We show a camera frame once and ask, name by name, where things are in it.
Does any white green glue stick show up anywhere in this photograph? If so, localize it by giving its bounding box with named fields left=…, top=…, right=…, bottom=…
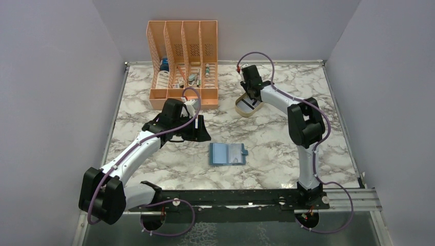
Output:
left=205, top=64, right=210, bottom=77

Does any blue leather card holder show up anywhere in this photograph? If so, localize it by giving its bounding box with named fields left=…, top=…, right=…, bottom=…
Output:
left=209, top=143, right=249, bottom=167

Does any beige oval tray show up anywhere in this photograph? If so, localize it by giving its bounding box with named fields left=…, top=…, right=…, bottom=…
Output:
left=235, top=93, right=264, bottom=117

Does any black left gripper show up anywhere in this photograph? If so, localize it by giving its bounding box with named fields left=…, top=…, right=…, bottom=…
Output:
left=172, top=114, right=211, bottom=142

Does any black metal base rail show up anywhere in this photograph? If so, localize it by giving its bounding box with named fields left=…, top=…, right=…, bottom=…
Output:
left=80, top=188, right=383, bottom=216

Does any blue white bottle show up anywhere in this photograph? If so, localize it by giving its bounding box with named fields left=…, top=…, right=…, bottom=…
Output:
left=159, top=57, right=170, bottom=79

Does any stack of credit cards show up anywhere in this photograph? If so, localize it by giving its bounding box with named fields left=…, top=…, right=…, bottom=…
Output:
left=239, top=96, right=261, bottom=112

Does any orange plastic desk organizer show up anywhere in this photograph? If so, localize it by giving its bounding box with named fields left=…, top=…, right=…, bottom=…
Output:
left=146, top=20, right=219, bottom=110

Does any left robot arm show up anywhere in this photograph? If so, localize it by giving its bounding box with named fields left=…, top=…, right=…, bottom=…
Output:
left=78, top=98, right=211, bottom=224

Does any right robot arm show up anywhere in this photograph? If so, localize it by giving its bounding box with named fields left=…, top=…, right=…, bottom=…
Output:
left=237, top=65, right=325, bottom=209

